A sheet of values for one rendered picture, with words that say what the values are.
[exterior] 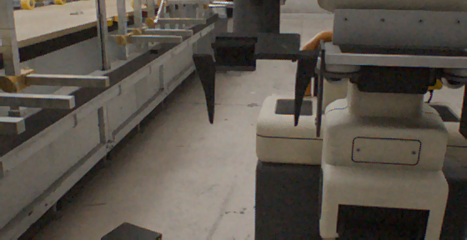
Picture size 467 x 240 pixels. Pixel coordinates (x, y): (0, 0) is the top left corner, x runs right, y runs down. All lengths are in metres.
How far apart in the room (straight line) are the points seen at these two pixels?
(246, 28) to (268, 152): 0.68
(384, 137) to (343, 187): 0.12
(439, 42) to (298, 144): 0.47
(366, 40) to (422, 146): 0.23
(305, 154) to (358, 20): 0.46
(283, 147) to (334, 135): 0.31
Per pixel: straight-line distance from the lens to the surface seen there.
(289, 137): 1.19
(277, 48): 0.54
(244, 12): 0.57
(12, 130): 1.16
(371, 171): 0.94
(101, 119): 2.91
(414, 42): 0.86
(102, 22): 2.32
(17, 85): 1.67
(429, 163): 0.96
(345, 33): 0.84
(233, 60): 0.59
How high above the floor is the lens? 1.17
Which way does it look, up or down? 17 degrees down
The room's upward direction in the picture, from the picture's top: straight up
